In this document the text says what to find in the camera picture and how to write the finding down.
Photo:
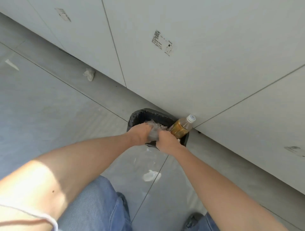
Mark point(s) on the torn grey wall label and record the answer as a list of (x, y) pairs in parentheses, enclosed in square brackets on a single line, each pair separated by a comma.
[(63, 14)]

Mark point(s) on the person's right fingers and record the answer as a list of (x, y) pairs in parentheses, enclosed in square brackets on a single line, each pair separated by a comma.
[(163, 135)]

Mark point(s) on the dark left shoe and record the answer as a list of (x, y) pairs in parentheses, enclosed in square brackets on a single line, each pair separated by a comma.
[(124, 202)]

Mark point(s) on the clear plastic bag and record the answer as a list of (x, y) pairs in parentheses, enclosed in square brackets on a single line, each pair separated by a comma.
[(155, 132)]

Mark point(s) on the person's left forearm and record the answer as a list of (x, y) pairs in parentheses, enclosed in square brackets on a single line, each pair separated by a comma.
[(71, 166)]

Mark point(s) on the person's right hand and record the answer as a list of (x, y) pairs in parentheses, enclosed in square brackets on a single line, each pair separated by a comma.
[(169, 144)]

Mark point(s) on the person's left hand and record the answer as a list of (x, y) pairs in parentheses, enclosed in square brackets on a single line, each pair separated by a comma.
[(139, 134)]

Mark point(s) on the white crumpled tissue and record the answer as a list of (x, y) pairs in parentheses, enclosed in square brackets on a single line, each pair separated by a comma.
[(89, 74)]

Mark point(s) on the person's left fingers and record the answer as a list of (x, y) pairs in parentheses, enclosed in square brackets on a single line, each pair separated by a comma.
[(148, 128)]

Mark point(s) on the black trash bin with liner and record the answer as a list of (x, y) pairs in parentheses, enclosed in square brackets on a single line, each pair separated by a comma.
[(143, 116)]

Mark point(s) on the amber tea bottle white cap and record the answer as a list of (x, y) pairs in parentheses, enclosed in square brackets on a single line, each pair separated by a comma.
[(181, 128)]

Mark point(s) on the smudged grey wall label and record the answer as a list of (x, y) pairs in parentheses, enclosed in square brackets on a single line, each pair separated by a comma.
[(295, 150)]

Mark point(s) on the dark shoe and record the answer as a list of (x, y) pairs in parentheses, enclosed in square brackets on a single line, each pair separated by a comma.
[(194, 221), (124, 202)]

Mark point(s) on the blue jeans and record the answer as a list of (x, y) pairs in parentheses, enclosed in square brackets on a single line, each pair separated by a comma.
[(95, 204)]

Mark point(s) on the printed white wall label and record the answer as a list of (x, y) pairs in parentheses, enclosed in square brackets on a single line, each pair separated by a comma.
[(160, 42)]

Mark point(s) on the white crumpled paper wad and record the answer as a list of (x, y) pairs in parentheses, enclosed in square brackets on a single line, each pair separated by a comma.
[(151, 176)]

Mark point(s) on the person's right forearm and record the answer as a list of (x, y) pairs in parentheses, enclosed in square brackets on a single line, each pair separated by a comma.
[(221, 190)]

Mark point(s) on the dark right shoe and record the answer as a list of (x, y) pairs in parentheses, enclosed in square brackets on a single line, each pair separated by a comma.
[(194, 221)]

